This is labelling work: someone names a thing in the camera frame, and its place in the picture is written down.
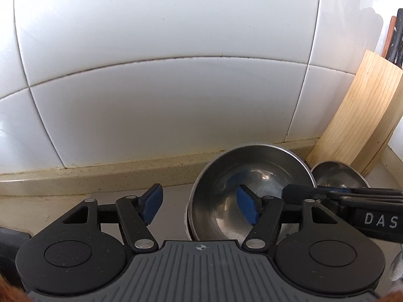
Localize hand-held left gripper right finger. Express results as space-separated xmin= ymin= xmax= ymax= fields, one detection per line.
xmin=236 ymin=184 xmax=355 ymax=254

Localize stainless steel bowl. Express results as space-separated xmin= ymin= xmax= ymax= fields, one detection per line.
xmin=188 ymin=142 xmax=318 ymax=241
xmin=184 ymin=193 xmax=202 ymax=241
xmin=311 ymin=161 xmax=371 ymax=191

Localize brown handled knife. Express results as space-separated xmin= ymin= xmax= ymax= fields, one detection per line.
xmin=381 ymin=16 xmax=397 ymax=59

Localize black knife handles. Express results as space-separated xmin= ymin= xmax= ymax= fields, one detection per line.
xmin=386 ymin=8 xmax=403 ymax=67

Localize black gas stove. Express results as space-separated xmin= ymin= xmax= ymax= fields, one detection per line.
xmin=0 ymin=228 xmax=34 ymax=287

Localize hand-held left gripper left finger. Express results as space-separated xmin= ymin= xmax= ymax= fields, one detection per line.
xmin=39 ymin=183 xmax=164 ymax=254

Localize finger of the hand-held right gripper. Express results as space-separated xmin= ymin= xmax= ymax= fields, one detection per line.
xmin=281 ymin=184 xmax=350 ymax=211
xmin=315 ymin=187 xmax=358 ymax=196

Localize wooden knife block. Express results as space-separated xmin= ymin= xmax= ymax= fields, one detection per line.
xmin=306 ymin=50 xmax=403 ymax=176

